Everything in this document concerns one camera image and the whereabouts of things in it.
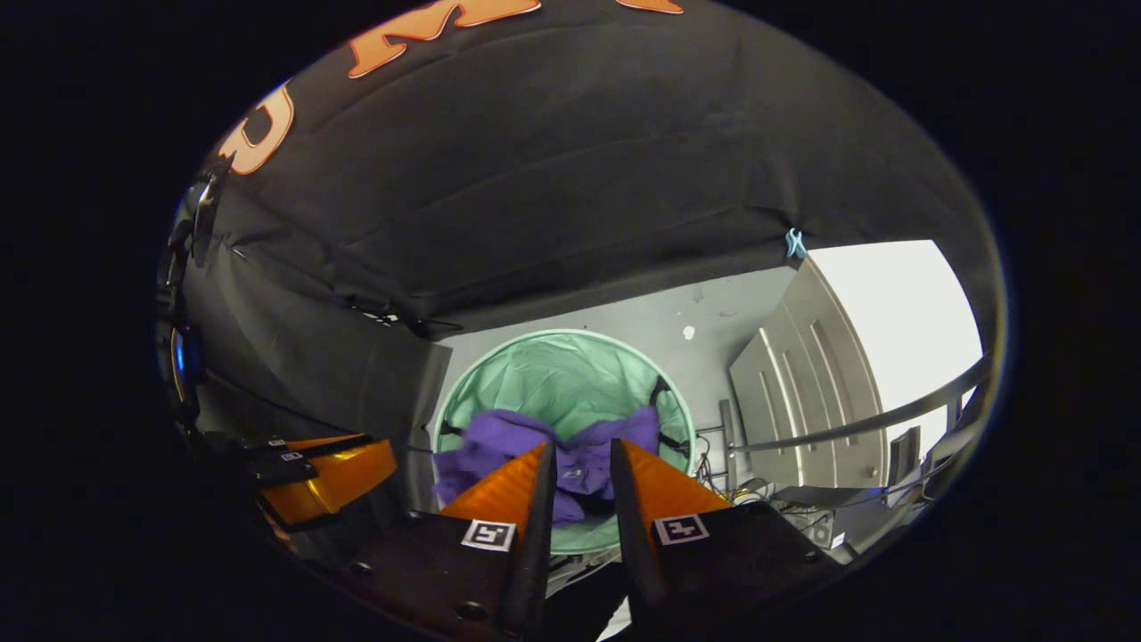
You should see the green laundry hamper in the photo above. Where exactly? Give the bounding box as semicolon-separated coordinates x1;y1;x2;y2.
432;330;696;556

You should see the black backdrop cloth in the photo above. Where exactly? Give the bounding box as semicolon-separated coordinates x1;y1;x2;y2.
165;0;1004;536

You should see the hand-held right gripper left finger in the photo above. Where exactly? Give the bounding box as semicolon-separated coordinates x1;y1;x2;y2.
343;443;559;639

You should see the purple corduroy shirt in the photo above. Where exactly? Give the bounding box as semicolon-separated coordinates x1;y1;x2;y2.
432;406;662;527

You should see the black clothes rack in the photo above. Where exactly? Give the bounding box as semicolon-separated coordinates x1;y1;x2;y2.
718;355;992;482

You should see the grey panelled door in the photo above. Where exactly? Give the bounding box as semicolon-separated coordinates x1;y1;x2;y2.
729;259;890;491

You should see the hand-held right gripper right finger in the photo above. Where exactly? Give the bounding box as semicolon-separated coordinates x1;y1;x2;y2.
609;437;845;632

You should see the tangle of floor cables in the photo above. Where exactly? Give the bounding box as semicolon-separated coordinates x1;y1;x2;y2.
691;432;776;506

